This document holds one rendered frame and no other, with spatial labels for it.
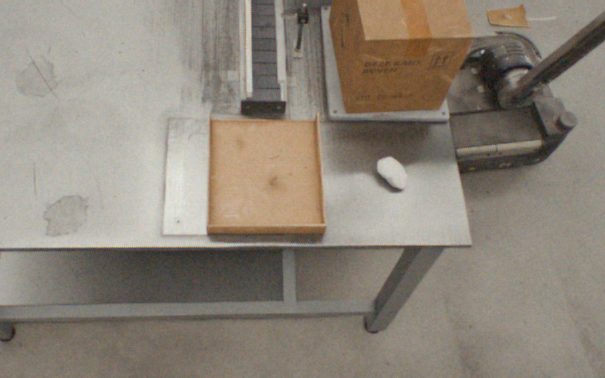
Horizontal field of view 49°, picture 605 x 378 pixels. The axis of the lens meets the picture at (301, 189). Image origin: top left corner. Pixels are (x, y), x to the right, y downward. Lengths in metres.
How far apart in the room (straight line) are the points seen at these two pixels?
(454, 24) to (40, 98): 0.97
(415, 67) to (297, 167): 0.35
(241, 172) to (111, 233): 0.32
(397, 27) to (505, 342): 1.32
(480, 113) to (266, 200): 1.22
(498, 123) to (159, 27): 1.30
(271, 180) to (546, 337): 1.31
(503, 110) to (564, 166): 0.42
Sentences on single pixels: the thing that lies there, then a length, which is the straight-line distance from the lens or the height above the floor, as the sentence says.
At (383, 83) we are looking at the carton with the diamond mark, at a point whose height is 0.97.
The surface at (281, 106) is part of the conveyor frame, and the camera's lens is 1.59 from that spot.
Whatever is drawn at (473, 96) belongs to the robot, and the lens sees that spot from 2.52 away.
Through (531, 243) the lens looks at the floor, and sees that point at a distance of 2.60.
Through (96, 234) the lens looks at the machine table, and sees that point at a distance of 1.48.
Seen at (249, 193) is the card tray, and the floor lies 0.83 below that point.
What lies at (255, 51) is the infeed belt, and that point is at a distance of 1.66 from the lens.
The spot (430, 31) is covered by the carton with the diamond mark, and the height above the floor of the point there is 1.12.
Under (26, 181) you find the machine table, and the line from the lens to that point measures 1.57.
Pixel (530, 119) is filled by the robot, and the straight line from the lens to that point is 2.57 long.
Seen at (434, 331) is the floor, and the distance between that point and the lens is 2.34.
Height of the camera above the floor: 2.15
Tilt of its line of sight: 61 degrees down
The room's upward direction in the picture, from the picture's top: 12 degrees clockwise
